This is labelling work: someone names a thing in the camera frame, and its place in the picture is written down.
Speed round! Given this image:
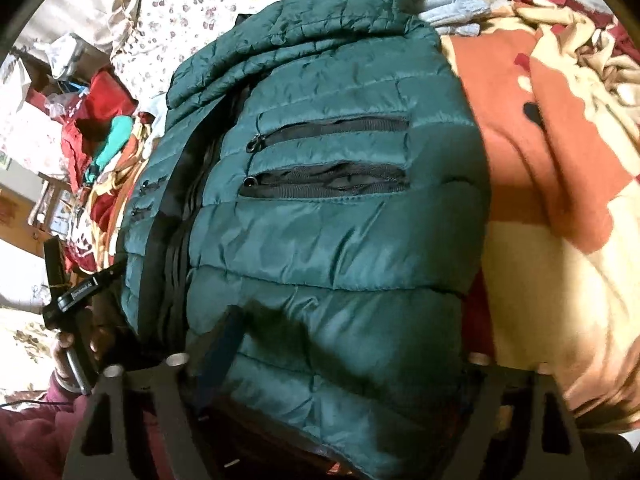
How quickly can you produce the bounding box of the light grey fleece sweatshirt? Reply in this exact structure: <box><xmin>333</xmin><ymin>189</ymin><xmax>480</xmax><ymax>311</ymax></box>
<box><xmin>416</xmin><ymin>0</ymin><xmax>491</xmax><ymax>37</ymax></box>

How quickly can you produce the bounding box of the wooden chair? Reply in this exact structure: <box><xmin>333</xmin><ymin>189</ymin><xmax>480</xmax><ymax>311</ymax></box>
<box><xmin>27</xmin><ymin>172</ymin><xmax>74</xmax><ymax>240</ymax></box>

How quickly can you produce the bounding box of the maroon sleeve forearm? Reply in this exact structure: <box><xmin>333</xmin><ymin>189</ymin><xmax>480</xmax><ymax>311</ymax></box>
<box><xmin>0</xmin><ymin>374</ymin><xmax>166</xmax><ymax>480</ymax></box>

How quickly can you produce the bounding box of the red garment pile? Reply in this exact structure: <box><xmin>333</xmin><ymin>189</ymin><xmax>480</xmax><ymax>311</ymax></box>
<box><xmin>61</xmin><ymin>65</ymin><xmax>138</xmax><ymax>193</ymax></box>

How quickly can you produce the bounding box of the person's left hand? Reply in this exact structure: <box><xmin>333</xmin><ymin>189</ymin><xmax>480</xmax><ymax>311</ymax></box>
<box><xmin>53</xmin><ymin>307</ymin><xmax>115</xmax><ymax>396</ymax></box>

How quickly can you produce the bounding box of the yellow red love blanket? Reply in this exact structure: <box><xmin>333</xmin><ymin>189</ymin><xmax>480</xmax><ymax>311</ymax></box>
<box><xmin>108</xmin><ymin>28</ymin><xmax>639</xmax><ymax>432</ymax></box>

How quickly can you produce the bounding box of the floral white quilt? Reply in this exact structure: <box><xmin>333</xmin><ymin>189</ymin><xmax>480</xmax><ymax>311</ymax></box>
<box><xmin>109</xmin><ymin>0</ymin><xmax>614</xmax><ymax>111</ymax></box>

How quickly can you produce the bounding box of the dark green quilted puffer jacket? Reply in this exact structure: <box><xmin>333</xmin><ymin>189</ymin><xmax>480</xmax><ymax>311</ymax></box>
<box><xmin>118</xmin><ymin>0</ymin><xmax>490</xmax><ymax>479</ymax></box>

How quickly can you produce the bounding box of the beige satin bedspread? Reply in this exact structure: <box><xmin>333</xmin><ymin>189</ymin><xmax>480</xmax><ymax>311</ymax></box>
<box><xmin>14</xmin><ymin>0</ymin><xmax>141</xmax><ymax>55</ymax></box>

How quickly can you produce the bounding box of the bright green garment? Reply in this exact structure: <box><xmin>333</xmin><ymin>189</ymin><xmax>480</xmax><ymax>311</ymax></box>
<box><xmin>82</xmin><ymin>115</ymin><xmax>134</xmax><ymax>185</ymax></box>

